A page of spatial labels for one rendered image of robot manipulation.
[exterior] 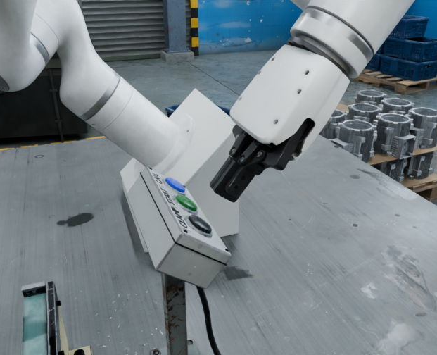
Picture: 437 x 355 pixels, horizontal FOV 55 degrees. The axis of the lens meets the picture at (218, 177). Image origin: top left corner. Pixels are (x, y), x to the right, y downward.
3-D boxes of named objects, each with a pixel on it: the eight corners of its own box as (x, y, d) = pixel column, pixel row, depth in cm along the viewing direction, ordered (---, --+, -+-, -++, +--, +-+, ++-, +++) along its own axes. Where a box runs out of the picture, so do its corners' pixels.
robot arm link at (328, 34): (288, 3, 44) (271, 28, 44) (338, 11, 37) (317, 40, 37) (334, 50, 48) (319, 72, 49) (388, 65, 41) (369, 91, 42)
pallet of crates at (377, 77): (447, 86, 521) (464, 19, 486) (404, 94, 487) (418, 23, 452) (374, 68, 615) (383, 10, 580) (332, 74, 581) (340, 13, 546)
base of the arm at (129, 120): (128, 168, 104) (65, 123, 95) (175, 109, 105) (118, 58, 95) (151, 194, 88) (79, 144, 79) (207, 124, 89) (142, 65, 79)
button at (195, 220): (207, 246, 46) (217, 233, 46) (186, 236, 44) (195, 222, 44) (198, 232, 48) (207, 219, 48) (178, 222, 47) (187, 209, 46)
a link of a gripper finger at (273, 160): (307, 89, 41) (266, 108, 45) (299, 157, 38) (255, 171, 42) (314, 96, 42) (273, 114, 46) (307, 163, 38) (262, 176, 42)
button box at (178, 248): (207, 291, 46) (235, 253, 45) (154, 271, 42) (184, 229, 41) (167, 214, 60) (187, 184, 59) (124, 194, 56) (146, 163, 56)
